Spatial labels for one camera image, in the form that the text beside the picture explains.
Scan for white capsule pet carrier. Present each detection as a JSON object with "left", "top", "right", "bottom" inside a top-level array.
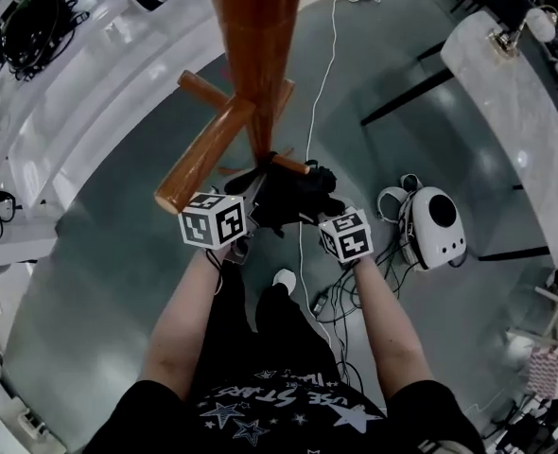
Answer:
[{"left": 376, "top": 173, "right": 468, "bottom": 272}]

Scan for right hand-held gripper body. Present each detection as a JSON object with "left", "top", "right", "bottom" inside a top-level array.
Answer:
[{"left": 317, "top": 209, "right": 374, "bottom": 265}]

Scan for brown wooden coat rack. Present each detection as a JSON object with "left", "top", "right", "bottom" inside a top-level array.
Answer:
[{"left": 154, "top": 0, "right": 312, "bottom": 217}]

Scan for black trousers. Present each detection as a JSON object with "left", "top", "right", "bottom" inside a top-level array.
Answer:
[{"left": 197, "top": 258, "right": 342, "bottom": 396}]

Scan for white power cable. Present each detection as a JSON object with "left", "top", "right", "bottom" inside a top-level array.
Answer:
[{"left": 299, "top": 0, "right": 346, "bottom": 349}]

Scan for white metal shelving unit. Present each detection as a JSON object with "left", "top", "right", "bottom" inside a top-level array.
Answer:
[{"left": 0, "top": 0, "right": 231, "bottom": 273}]

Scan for white shoe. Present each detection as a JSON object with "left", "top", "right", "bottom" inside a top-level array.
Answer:
[{"left": 270, "top": 268, "right": 298, "bottom": 297}]

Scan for black floor cables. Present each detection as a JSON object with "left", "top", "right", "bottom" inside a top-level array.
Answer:
[{"left": 309, "top": 238, "right": 422, "bottom": 396}]

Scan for gold glass ornament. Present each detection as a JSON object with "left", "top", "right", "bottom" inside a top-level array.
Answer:
[{"left": 489, "top": 21, "right": 529, "bottom": 59}]

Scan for table with patterned pink cloth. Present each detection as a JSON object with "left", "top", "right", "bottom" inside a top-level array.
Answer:
[{"left": 527, "top": 338, "right": 558, "bottom": 404}]

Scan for person's right forearm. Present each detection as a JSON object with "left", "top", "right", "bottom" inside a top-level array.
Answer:
[{"left": 351, "top": 254, "right": 435, "bottom": 399}]

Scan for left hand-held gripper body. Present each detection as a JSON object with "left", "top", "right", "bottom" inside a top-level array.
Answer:
[{"left": 178, "top": 192, "right": 261, "bottom": 267}]

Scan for person's left forearm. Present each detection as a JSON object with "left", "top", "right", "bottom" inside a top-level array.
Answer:
[{"left": 139, "top": 243, "right": 236, "bottom": 402}]

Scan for white marble table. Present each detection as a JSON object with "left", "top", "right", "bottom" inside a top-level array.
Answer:
[{"left": 359, "top": 9, "right": 558, "bottom": 270}]

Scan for black star print t-shirt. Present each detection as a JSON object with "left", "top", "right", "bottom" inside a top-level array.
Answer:
[{"left": 82, "top": 365, "right": 487, "bottom": 454}]

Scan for black garment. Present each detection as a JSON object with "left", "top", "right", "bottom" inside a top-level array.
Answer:
[{"left": 224, "top": 151, "right": 349, "bottom": 238}]

